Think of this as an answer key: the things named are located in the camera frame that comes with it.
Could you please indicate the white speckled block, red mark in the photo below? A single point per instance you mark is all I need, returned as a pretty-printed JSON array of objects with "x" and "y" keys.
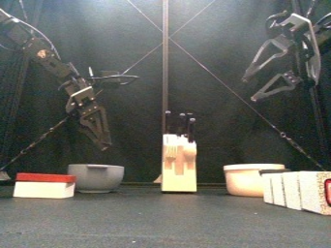
[{"x": 314, "y": 192}]

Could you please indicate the white speckled slice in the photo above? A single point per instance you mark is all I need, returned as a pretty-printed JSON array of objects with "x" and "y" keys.
[
  {"x": 267, "y": 189},
  {"x": 291, "y": 190},
  {"x": 278, "y": 190}
]

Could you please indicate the vertical metal frame pole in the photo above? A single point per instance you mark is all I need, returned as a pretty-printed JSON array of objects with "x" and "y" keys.
[{"x": 166, "y": 64}]

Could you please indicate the cream wooden knife block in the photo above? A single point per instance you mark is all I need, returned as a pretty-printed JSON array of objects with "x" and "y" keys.
[{"x": 179, "y": 168}]

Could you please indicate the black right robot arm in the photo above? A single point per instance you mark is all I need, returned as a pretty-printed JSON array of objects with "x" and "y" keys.
[{"x": 326, "y": 32}]

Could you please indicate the grey toy pot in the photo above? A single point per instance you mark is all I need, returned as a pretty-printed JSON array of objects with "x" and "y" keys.
[{"x": 95, "y": 177}]

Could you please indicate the white box with red lid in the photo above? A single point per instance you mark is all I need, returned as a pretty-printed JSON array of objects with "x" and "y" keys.
[{"x": 44, "y": 185}]

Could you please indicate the white toy pot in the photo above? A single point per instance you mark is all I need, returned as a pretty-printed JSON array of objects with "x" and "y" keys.
[{"x": 243, "y": 180}]

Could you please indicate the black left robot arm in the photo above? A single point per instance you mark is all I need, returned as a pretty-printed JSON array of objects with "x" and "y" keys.
[{"x": 48, "y": 58}]

